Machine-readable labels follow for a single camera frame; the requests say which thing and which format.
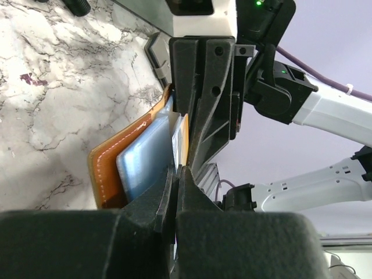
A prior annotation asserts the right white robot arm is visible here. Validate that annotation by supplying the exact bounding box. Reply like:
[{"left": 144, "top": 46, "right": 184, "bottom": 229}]
[{"left": 167, "top": 1, "right": 371, "bottom": 212}]

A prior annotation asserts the striped gold credit card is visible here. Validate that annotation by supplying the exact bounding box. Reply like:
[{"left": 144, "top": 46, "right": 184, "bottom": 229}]
[{"left": 172, "top": 113, "right": 189, "bottom": 170}]

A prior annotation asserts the black T-shaped pipe fitting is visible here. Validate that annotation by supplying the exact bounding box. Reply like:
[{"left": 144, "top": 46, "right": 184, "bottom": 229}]
[{"left": 62, "top": 0, "right": 91, "bottom": 17}]

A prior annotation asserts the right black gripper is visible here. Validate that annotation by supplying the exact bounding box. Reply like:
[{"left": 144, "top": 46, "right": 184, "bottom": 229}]
[{"left": 170, "top": 1, "right": 296, "bottom": 177}]

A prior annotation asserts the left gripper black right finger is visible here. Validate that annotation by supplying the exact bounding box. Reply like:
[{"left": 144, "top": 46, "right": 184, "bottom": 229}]
[{"left": 176, "top": 166, "right": 331, "bottom": 278}]

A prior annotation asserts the brown leather card holder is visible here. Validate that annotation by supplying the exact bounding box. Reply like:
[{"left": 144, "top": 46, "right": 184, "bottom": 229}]
[{"left": 88, "top": 84, "right": 175, "bottom": 210}]

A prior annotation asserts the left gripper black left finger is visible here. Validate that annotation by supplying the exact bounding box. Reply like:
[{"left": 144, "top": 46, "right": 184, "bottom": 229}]
[{"left": 1, "top": 167, "right": 175, "bottom": 278}]

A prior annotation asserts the grey card wallet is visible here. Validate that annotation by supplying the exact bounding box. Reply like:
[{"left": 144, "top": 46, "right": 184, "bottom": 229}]
[{"left": 144, "top": 32, "right": 171, "bottom": 88}]

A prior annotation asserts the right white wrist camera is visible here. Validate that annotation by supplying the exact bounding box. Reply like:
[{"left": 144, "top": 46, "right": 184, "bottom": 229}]
[{"left": 166, "top": 0, "right": 238, "bottom": 38}]

